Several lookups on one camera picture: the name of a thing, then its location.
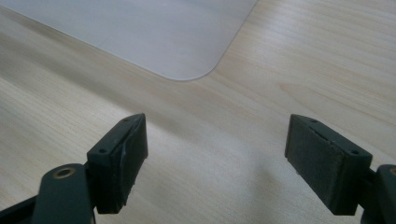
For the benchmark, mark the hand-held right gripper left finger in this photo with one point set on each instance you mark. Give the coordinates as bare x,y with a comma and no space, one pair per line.
120,168

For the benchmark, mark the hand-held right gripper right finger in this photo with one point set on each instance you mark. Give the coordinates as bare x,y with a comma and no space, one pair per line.
323,165

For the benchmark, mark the translucent white plastic mat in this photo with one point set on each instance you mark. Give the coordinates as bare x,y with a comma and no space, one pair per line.
149,34

